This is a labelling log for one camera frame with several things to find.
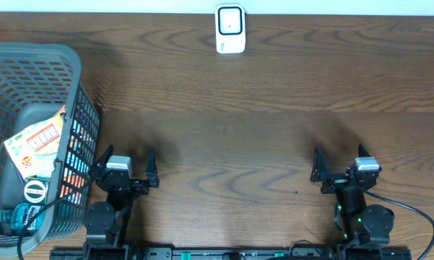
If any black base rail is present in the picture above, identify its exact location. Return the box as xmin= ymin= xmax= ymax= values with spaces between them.
xmin=49 ymin=246 xmax=412 ymax=260

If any yellow snack bag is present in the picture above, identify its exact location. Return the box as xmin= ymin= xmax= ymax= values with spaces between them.
xmin=4 ymin=104 xmax=66 ymax=181

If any white barcode scanner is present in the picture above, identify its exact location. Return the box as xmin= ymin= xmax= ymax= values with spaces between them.
xmin=214 ymin=4 xmax=246 ymax=54

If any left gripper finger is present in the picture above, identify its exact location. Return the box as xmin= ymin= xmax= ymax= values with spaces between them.
xmin=145 ymin=149 xmax=158 ymax=180
xmin=93 ymin=144 xmax=113 ymax=167

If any teal mouthwash bottle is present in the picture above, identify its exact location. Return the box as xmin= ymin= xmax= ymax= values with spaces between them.
xmin=0 ymin=202 xmax=44 ymax=235

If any green square box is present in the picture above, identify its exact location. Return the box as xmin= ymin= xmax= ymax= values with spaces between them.
xmin=24 ymin=178 xmax=50 ymax=204

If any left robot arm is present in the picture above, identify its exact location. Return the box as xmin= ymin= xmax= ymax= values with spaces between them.
xmin=82 ymin=146 xmax=160 ymax=259

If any grey plastic basket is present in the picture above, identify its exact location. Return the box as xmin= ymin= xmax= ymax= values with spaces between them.
xmin=0 ymin=43 xmax=100 ymax=258

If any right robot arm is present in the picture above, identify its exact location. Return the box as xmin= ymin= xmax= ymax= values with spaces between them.
xmin=310 ymin=145 xmax=394 ymax=259

